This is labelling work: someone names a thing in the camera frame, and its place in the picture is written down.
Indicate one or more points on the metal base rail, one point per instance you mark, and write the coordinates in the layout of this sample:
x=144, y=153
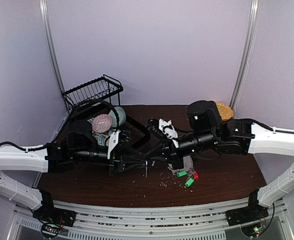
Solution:
x=195, y=222

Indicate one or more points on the green key tag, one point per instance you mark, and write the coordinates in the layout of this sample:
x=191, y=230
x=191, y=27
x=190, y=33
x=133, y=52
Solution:
x=189, y=182
x=182, y=174

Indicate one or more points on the black wire dish rack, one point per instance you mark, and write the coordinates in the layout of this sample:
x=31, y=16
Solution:
x=90, y=99

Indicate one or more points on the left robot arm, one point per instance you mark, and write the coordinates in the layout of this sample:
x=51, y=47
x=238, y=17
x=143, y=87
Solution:
x=78, y=146

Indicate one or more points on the large metal oval keyring plate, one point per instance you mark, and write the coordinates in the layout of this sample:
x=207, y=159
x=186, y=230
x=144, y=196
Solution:
x=188, y=166

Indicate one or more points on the yellow blue patterned bowl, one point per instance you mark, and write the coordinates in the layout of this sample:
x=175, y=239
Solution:
x=103, y=140

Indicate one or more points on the red key tag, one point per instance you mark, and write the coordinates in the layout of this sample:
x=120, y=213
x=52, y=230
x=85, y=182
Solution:
x=195, y=176

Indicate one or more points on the yellow dotted plate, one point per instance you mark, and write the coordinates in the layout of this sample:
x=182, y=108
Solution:
x=225, y=111

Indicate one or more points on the right aluminium frame post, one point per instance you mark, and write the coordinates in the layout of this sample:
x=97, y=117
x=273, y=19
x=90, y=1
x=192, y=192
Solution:
x=248, y=46

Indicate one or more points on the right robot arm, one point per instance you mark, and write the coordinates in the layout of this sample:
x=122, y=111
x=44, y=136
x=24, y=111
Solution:
x=236, y=136

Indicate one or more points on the pink patterned bowl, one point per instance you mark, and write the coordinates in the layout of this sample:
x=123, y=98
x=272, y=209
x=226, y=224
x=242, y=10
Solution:
x=102, y=123

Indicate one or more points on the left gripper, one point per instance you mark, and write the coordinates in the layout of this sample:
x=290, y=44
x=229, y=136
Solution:
x=117, y=153

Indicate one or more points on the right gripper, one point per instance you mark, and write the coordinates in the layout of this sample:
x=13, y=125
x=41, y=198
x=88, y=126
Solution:
x=174, y=155

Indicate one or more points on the light green bowl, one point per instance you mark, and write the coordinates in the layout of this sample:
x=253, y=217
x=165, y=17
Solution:
x=118, y=119

